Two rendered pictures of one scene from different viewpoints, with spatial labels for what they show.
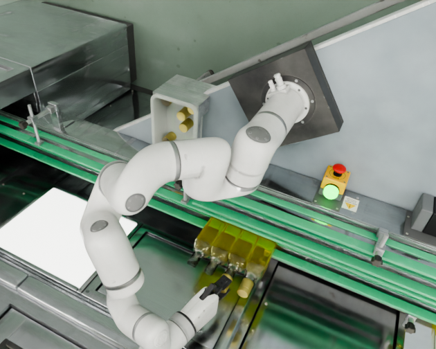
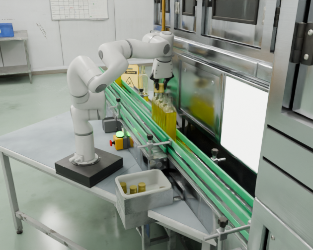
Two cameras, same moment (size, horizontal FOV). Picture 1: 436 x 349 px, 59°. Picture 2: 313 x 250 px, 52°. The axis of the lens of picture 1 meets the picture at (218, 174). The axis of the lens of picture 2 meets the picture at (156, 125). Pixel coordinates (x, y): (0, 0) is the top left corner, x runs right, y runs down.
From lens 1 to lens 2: 1.76 m
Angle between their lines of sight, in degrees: 77
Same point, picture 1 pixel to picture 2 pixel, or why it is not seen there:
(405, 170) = (99, 138)
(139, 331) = (147, 37)
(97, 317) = (214, 59)
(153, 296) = (201, 83)
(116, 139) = (205, 218)
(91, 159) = (214, 192)
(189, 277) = (194, 102)
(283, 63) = (65, 165)
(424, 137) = not seen: hidden behind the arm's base
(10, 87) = not seen: outside the picture
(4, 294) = (267, 55)
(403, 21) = (36, 158)
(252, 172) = not seen: hidden behind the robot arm
